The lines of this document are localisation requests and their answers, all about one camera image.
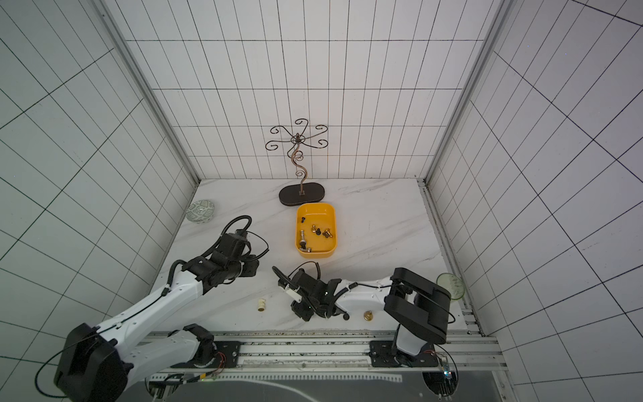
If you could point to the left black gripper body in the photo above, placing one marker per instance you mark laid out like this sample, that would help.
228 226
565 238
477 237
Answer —
242 268

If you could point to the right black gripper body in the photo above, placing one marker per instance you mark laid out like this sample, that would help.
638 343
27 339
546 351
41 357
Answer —
299 290

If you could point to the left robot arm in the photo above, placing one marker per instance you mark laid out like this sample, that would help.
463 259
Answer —
99 363

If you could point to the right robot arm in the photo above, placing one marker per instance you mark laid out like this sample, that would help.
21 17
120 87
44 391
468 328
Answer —
419 306

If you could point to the yellow plastic storage box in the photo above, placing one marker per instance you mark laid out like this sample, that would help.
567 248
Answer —
323 216

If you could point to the metal jewelry stand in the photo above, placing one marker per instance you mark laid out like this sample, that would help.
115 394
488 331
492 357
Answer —
304 192

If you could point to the green glass cup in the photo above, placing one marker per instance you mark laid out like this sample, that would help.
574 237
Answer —
453 284

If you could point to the aluminium mounting rail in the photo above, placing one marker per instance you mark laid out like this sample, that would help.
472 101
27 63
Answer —
320 351

